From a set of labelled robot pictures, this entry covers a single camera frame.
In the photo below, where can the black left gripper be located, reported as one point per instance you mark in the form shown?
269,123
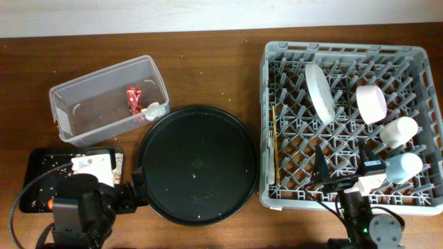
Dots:
129,203

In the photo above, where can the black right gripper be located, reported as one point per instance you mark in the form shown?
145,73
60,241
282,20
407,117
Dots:
322,176

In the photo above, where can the light blue cup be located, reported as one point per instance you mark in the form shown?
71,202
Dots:
402,168

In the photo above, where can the white paper cup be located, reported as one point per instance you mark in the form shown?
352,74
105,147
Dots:
398,132

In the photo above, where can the white tissue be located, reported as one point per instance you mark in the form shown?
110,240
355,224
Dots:
154,111

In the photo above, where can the pink bowl with food scraps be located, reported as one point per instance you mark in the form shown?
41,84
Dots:
371,103

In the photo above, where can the white plastic fork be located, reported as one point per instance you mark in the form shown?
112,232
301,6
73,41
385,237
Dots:
271,167

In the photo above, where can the pale grey plate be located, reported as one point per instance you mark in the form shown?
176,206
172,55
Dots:
319,92

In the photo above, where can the wooden chopstick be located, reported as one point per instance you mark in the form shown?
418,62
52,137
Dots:
275,142

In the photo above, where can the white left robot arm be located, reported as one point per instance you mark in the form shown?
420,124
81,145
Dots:
85,205

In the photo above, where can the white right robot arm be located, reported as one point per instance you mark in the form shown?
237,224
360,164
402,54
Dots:
367,226

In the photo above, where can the grey plastic dishwasher rack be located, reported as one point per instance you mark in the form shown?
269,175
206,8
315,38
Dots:
403,73

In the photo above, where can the clear plastic waste bin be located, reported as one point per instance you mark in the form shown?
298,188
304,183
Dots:
94,107

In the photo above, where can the pile of rice and shells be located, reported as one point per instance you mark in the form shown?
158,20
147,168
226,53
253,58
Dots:
56,166

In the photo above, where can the round black tray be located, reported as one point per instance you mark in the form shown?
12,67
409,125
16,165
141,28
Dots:
200,165

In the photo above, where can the red snack wrapper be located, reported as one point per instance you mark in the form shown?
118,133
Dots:
133,95

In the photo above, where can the rectangular black tray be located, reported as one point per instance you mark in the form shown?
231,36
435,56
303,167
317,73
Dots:
42,160

